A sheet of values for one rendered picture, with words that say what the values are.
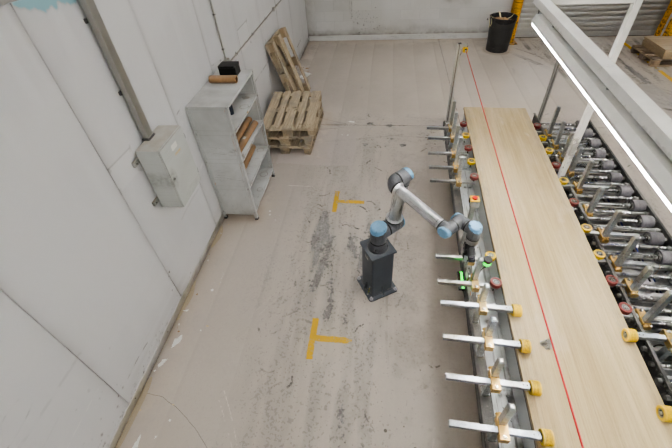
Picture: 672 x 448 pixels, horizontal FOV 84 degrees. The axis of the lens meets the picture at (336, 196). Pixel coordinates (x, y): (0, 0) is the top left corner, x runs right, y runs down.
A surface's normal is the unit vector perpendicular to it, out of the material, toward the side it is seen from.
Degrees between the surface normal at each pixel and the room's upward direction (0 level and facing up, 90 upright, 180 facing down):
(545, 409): 0
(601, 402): 0
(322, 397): 0
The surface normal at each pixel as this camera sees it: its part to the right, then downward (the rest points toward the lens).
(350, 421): -0.06, -0.75
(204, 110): -0.11, 0.66
